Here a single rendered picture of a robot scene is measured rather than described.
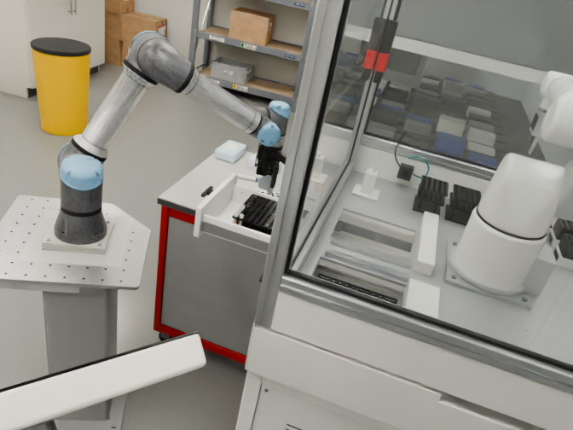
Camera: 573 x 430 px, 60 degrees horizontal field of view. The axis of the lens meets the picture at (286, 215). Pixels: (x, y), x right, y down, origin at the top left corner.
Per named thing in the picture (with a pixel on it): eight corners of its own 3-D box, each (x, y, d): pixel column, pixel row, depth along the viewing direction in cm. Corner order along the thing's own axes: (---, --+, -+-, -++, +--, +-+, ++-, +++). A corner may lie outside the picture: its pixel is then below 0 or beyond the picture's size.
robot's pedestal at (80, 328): (31, 434, 178) (12, 262, 140) (54, 368, 203) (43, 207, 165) (119, 435, 183) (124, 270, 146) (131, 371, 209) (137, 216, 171)
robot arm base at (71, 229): (51, 244, 146) (51, 214, 141) (56, 218, 158) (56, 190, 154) (107, 245, 151) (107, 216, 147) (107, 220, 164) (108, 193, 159)
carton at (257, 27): (227, 37, 521) (230, 9, 507) (236, 33, 548) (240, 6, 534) (264, 46, 516) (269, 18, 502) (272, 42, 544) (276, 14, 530)
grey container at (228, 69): (209, 76, 544) (211, 61, 536) (218, 71, 570) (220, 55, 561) (244, 85, 540) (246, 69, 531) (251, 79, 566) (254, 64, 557)
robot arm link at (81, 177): (60, 213, 143) (60, 170, 137) (58, 192, 153) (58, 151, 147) (105, 212, 148) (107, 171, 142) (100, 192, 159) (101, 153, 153)
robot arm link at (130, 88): (50, 183, 150) (152, 29, 140) (49, 162, 161) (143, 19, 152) (88, 200, 157) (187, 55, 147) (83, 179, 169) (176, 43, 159)
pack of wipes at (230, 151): (233, 164, 220) (234, 154, 218) (213, 158, 222) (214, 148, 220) (245, 153, 233) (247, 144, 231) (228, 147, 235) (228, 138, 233)
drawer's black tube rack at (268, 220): (229, 233, 159) (232, 216, 156) (249, 209, 174) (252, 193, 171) (295, 255, 155) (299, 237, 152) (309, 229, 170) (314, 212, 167)
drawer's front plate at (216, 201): (193, 236, 157) (196, 206, 151) (229, 199, 181) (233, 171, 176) (198, 238, 156) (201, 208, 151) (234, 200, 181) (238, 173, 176)
